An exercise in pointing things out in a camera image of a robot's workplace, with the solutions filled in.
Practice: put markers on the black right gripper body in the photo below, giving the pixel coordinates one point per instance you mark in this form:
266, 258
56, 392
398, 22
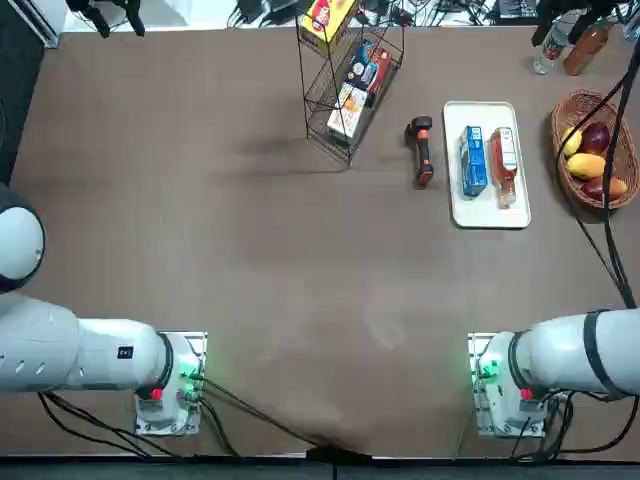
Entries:
575, 4

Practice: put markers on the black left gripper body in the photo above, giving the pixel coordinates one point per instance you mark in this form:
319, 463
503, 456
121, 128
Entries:
105, 3

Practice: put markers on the orange black barcode scanner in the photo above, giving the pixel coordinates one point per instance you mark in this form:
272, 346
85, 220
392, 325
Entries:
424, 150

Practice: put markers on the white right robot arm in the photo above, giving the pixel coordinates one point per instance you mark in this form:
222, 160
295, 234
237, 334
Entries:
560, 350

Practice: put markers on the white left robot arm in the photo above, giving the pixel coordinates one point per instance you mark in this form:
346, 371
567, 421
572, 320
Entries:
75, 350

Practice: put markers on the blue Oreo cookie box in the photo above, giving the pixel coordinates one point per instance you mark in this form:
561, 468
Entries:
474, 165

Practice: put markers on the cream plastic tray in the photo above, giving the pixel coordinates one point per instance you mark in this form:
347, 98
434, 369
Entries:
492, 217

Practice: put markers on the amber tea bottle white cap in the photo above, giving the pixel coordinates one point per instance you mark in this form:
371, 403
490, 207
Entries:
582, 50

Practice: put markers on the clear water bottle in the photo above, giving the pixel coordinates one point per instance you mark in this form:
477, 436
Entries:
550, 52

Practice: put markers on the black labelled power adapter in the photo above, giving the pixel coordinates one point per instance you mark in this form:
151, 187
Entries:
520, 7

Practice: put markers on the brown wicker basket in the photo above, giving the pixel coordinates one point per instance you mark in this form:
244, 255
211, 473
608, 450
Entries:
575, 105

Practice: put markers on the dark red apple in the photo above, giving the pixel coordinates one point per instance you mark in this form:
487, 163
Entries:
595, 139

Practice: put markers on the small yellow mango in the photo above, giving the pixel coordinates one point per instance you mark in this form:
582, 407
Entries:
571, 141

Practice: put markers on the long yellow mango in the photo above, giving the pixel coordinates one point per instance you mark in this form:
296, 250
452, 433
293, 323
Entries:
585, 166

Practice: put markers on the red yellow mango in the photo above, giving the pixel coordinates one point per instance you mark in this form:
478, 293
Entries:
597, 189

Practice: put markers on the blue red biscuit box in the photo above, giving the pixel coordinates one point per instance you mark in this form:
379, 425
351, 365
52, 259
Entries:
369, 67

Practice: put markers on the yellow snack box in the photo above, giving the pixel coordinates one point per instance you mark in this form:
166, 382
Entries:
325, 22

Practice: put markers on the white orange cracker box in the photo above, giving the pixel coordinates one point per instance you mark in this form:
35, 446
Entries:
347, 110

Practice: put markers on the white aluminium rail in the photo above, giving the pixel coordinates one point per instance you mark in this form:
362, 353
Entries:
45, 25

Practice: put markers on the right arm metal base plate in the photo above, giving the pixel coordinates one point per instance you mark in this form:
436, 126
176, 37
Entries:
472, 345

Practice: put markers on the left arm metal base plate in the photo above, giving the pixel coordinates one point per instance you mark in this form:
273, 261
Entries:
197, 340

